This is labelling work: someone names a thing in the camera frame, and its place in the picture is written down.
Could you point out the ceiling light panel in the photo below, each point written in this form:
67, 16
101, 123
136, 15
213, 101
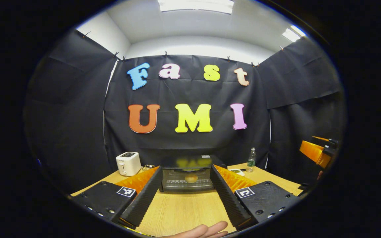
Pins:
293, 33
195, 5

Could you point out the white divided snack dish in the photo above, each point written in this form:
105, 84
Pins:
237, 172

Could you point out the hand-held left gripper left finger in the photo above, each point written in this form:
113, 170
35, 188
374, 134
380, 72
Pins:
142, 198

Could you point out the round bread bun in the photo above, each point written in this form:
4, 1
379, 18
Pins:
191, 178

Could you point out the white toaster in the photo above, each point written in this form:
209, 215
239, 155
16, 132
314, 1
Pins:
128, 163

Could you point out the black backdrop cloth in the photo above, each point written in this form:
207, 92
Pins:
190, 145

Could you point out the clear plastic water bottle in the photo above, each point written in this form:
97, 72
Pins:
251, 161

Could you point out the black electric oven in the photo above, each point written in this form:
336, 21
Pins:
187, 165

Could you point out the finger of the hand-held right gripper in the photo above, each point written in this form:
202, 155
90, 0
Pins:
326, 141
314, 153

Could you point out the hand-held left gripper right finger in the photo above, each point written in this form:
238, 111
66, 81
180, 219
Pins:
227, 198

